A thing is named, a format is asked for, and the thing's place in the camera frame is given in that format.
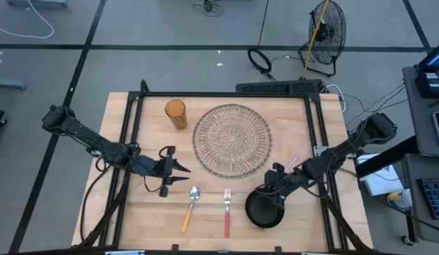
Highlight black perforated electronics box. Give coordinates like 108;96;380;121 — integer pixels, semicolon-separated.
235;79;325;95

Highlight black floor fan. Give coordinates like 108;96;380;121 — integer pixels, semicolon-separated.
298;0;347;78

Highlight black desk beam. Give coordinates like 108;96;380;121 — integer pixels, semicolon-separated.
354;135;418;179

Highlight yellow cable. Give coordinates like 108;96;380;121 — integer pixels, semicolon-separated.
302;0;330;79

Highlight white paper box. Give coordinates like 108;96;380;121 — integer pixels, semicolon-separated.
355;152;404;197

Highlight orange-handled metal spoon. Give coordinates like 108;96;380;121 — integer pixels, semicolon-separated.
181;186;201;234

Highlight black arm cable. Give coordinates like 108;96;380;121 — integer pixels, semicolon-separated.
79;155;114;244

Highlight grey desk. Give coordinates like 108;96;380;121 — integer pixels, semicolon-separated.
401;152;439;245
402;65;439;159

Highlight white floor cable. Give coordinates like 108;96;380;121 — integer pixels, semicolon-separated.
0;0;55;40

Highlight red-handled metal fork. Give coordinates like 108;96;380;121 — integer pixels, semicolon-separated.
223;188;232;239

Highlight black aluminium table frame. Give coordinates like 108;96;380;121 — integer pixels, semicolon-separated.
77;79;375;254

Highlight white cable loop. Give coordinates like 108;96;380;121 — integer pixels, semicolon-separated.
325;84;347;113

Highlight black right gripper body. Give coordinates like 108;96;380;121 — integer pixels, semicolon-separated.
263;161;306;210

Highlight round woven straw placemat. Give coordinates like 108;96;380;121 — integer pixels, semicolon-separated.
192;103;273;179

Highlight black laptop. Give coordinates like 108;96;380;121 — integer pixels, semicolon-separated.
417;38;439;72

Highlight tangled black cable bundle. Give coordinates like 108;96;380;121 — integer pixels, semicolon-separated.
192;0;224;18

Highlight grey metal base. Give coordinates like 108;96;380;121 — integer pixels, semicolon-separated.
6;0;69;9

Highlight grey metal bar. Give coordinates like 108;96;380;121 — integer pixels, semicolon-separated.
0;78;27;91

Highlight black bowl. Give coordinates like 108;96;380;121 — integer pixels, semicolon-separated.
244;185;286;229

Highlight coiled black floor cable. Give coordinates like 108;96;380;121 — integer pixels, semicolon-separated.
247;0;277;81

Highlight black keyboard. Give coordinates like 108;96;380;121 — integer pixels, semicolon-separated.
416;176;439;220

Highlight black labelled device box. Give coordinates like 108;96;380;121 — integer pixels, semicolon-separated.
414;69;439;99

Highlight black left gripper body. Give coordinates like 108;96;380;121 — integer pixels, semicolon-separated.
134;145;176;198

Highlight white printed can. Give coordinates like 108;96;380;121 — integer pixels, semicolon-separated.
387;188;414;210

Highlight pink drinking straw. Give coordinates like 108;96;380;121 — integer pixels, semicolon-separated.
285;148;305;174

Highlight amber plastic cup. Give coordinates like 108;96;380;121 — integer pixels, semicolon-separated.
164;99;188;130

